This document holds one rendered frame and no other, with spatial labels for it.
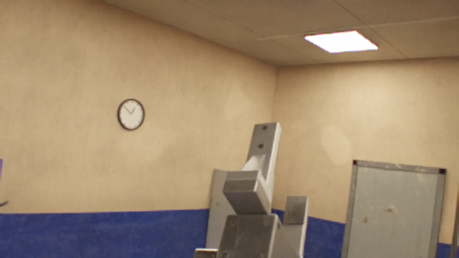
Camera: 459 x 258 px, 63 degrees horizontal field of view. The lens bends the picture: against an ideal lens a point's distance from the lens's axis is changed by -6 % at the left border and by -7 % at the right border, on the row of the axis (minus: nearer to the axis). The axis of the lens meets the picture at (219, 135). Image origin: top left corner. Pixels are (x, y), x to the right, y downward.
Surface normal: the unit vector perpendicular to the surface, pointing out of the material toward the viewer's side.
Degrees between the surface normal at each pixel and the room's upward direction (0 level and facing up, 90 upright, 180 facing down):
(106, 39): 90
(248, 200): 142
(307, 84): 90
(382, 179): 90
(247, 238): 53
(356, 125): 90
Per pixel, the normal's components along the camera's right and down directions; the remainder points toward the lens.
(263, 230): -0.36, -0.66
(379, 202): -0.69, -0.10
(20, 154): 0.72, 0.06
